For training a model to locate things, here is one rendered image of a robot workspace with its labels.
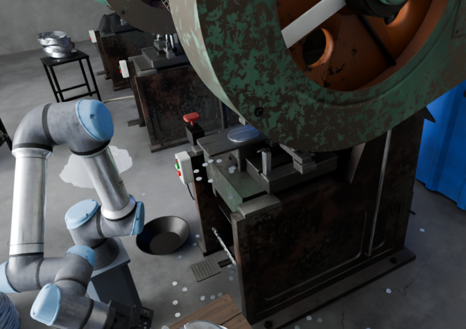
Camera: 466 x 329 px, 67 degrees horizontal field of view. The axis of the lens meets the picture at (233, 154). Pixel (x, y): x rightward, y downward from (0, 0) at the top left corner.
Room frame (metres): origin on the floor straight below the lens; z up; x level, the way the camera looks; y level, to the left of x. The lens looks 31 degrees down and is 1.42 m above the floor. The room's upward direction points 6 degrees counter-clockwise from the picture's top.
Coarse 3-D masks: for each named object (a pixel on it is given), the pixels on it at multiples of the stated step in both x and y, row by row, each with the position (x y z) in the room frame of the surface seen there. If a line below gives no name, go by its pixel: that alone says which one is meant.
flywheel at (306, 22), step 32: (288, 0) 0.81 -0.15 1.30; (320, 0) 0.84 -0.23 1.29; (352, 0) 0.78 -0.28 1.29; (384, 0) 0.74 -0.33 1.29; (416, 0) 0.95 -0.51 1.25; (288, 32) 0.75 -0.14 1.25; (352, 32) 0.88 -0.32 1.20; (384, 32) 0.92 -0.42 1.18; (416, 32) 0.96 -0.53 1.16; (320, 64) 0.86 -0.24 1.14; (352, 64) 0.88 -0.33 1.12; (384, 64) 0.92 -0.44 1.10
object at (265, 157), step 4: (264, 152) 1.02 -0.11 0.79; (268, 152) 1.02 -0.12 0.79; (264, 156) 1.02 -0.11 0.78; (268, 156) 1.02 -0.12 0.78; (264, 160) 1.02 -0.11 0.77; (268, 160) 1.02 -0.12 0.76; (264, 164) 1.02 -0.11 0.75; (268, 164) 1.02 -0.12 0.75; (264, 168) 1.02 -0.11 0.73; (268, 168) 1.02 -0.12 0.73; (264, 172) 1.02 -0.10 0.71; (268, 172) 1.02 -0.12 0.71
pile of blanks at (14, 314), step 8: (0, 296) 1.02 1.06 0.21; (8, 296) 1.09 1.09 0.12; (0, 304) 1.00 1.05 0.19; (8, 304) 1.04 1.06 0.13; (0, 312) 0.98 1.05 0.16; (8, 312) 1.01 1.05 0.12; (16, 312) 1.06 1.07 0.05; (0, 320) 0.96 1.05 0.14; (8, 320) 0.99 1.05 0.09; (16, 320) 1.02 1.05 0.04; (0, 328) 0.94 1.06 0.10; (8, 328) 0.97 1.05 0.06; (16, 328) 1.00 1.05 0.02
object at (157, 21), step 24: (120, 0) 2.36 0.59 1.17; (144, 0) 2.48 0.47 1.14; (168, 0) 2.54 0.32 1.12; (144, 24) 2.40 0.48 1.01; (168, 24) 2.45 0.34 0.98; (144, 48) 3.06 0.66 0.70; (168, 48) 2.74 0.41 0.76; (144, 72) 2.58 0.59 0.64; (168, 72) 2.64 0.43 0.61; (192, 72) 2.70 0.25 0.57; (144, 96) 2.56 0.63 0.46; (168, 96) 2.63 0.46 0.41; (192, 96) 2.71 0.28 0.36; (216, 96) 2.77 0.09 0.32; (144, 120) 2.81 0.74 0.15; (168, 120) 2.63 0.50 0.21; (216, 120) 2.76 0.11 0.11; (168, 144) 2.55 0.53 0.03
